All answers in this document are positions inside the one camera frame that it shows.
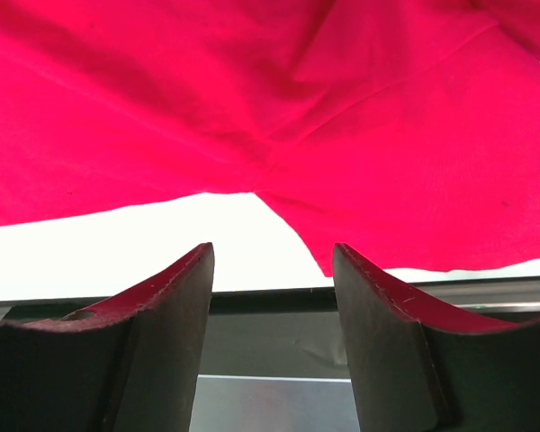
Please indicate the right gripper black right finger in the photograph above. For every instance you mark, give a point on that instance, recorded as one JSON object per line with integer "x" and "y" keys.
{"x": 417, "y": 363}

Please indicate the black base mounting strip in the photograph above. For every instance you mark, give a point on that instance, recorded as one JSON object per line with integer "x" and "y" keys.
{"x": 297, "y": 334}

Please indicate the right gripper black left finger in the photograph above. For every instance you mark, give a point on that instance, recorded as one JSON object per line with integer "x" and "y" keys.
{"x": 127, "y": 363}

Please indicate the crimson red t-shirt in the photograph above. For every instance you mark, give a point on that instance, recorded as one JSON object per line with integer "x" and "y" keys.
{"x": 409, "y": 130}

